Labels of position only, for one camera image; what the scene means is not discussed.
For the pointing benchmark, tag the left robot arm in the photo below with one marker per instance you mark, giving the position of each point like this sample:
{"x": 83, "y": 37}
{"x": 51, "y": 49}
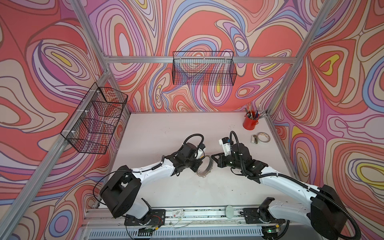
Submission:
{"x": 120, "y": 192}

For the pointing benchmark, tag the black wire basket left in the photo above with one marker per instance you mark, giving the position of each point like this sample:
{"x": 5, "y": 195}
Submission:
{"x": 96, "y": 120}

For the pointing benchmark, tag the aluminium frame post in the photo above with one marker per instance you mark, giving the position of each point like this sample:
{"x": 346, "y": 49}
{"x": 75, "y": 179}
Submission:
{"x": 107, "y": 76}

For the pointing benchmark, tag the pens in cup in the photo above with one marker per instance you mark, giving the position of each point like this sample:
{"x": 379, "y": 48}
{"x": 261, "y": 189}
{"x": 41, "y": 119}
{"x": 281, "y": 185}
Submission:
{"x": 254, "y": 114}

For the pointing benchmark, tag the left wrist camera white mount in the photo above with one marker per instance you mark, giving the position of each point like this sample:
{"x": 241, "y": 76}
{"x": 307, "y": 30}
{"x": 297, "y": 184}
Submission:
{"x": 200, "y": 151}

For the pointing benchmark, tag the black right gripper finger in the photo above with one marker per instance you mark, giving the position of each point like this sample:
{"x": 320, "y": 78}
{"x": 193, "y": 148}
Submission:
{"x": 217, "y": 155}
{"x": 219, "y": 161}

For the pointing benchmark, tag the metal keyring organizer yellow grip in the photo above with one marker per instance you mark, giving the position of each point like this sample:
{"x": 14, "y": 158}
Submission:
{"x": 208, "y": 169}

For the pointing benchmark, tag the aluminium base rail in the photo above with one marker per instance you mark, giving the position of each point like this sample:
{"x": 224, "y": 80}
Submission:
{"x": 197, "y": 223}

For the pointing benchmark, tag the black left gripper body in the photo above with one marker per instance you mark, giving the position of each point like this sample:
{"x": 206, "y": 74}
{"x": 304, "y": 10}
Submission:
{"x": 193, "y": 164}

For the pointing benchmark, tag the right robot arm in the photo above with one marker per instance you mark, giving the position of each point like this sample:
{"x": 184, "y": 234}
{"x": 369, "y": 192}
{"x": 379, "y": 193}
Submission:
{"x": 318, "y": 207}

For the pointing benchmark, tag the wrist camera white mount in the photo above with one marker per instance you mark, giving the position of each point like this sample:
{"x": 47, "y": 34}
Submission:
{"x": 226, "y": 143}
{"x": 200, "y": 151}

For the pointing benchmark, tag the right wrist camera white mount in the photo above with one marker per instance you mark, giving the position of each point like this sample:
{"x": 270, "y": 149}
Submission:
{"x": 226, "y": 143}

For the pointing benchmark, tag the black wire basket back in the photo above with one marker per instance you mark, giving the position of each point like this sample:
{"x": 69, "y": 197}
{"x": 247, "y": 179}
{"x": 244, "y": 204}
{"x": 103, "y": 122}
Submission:
{"x": 208, "y": 68}

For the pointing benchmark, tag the tape roll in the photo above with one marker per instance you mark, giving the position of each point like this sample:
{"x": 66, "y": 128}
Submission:
{"x": 263, "y": 137}

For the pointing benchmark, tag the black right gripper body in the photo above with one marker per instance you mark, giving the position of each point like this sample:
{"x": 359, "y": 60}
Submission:
{"x": 228, "y": 161}

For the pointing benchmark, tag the white label tag on rail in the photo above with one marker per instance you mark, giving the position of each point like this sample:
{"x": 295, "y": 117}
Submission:
{"x": 178, "y": 213}

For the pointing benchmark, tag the white oval button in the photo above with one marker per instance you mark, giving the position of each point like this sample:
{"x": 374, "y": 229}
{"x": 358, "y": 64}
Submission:
{"x": 229, "y": 212}

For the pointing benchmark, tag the black wire basket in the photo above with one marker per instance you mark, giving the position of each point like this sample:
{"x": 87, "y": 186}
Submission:
{"x": 96, "y": 120}
{"x": 208, "y": 68}

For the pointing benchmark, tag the red pen cup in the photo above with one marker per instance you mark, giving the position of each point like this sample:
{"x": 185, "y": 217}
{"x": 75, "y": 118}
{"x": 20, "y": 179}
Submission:
{"x": 249, "y": 124}

